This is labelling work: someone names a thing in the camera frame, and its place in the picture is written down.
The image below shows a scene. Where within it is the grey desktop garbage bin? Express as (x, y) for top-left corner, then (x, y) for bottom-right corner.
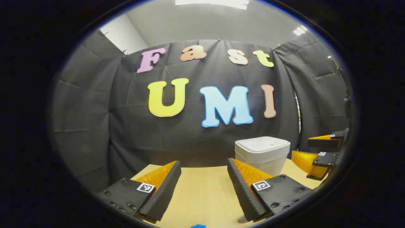
(235, 136), (291, 177)

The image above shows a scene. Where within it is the long ceiling light panel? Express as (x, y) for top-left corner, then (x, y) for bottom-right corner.
(175, 0), (249, 10)

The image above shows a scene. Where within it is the black backdrop cloth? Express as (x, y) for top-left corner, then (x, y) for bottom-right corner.
(52, 28), (350, 193)

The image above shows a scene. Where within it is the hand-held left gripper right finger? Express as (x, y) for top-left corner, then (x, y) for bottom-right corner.
(227, 158), (314, 222)

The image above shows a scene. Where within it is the light wooden desktop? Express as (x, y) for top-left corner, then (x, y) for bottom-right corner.
(130, 158), (317, 228)

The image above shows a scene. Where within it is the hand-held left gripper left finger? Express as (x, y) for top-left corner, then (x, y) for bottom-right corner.
(95, 161), (182, 224)

